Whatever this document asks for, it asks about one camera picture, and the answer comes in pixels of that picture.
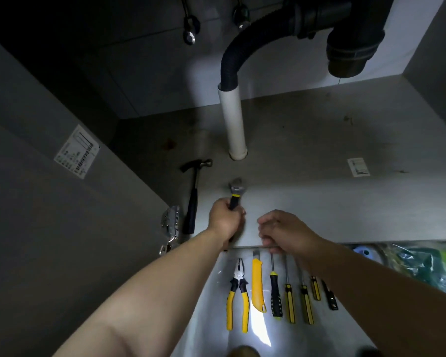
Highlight person's right forearm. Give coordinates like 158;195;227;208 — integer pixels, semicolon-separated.
301;239;446;357

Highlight blue white round object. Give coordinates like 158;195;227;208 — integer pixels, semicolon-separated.
351;244;385;264

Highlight braided water supply hose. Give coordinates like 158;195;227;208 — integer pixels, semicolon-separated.
232;0;251;31
179;0;201;46

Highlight yellow utility knife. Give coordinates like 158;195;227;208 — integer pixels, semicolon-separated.
251;250;267;314

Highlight person's right hand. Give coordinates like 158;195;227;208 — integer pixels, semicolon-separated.
257;209;325;265

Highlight small white sticker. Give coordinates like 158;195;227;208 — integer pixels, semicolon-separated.
347;157;371;178

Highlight yellow black handled pliers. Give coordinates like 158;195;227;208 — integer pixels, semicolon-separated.
226;258;250;334

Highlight white barcode label sticker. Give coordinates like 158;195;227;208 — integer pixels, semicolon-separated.
54;125;101;179

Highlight small black screwdriver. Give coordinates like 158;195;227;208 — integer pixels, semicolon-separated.
321;279;339;311

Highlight black yellow large screwdriver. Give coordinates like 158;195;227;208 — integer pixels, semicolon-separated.
269;253;284;319

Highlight person's left hand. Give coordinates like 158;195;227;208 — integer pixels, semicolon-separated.
208;197;247;251

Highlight black corrugated drain hose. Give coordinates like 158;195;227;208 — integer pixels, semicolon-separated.
219;7;294;92

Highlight adjustable wrench yellow black handle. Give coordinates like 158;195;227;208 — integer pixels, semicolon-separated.
227;177;245;212

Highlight yellow black striped screwdriver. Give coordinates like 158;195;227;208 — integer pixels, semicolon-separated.
299;271;315;326
283;254;296;325

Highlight black sink trap pipe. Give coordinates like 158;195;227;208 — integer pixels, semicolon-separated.
284;0;394;78

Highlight green plastic bag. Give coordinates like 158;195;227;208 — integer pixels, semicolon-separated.
379;241;446;298

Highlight black claw hammer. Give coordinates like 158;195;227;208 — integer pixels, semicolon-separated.
180;158;213;235

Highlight person's left forearm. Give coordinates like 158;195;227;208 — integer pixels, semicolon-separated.
52;227;229;357

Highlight metal cabinet door hinge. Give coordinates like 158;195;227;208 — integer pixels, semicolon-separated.
159;205;180;256

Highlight white drain pipe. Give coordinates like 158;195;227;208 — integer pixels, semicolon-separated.
218;83;248;161

